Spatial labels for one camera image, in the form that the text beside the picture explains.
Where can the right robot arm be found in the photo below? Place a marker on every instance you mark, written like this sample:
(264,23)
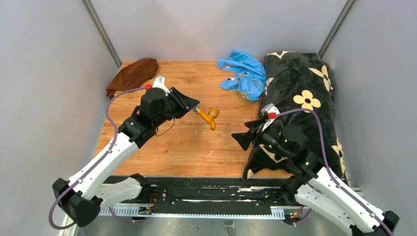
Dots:
(299,148)

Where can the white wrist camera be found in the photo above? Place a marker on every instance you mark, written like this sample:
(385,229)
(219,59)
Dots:
(159,82)
(271,111)

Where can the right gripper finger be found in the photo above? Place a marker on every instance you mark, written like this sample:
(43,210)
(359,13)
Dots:
(245,140)
(256,124)

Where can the yellow brass water faucet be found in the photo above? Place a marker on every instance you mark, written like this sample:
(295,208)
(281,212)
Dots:
(209,118)

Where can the brown cloth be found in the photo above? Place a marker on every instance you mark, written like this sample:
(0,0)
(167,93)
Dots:
(133,76)

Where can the aluminium frame rail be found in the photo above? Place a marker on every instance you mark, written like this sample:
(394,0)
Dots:
(227,202)

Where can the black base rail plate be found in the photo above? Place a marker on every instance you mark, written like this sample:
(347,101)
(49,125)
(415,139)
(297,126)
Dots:
(221,181)

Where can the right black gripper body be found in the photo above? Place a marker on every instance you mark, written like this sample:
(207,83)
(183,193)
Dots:
(262,137)

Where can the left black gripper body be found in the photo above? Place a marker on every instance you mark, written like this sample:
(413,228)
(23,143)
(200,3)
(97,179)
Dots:
(173,107)

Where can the blue plastic bag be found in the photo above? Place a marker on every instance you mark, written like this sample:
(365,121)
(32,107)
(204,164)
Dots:
(249,75)

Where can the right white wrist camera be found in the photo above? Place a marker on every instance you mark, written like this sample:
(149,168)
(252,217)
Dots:
(271,111)

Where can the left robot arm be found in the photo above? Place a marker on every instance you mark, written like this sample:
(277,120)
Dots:
(83,195)

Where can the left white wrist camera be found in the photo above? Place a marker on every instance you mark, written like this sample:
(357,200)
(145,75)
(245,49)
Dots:
(159,82)

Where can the black floral blanket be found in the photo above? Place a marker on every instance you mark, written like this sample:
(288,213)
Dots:
(305,82)

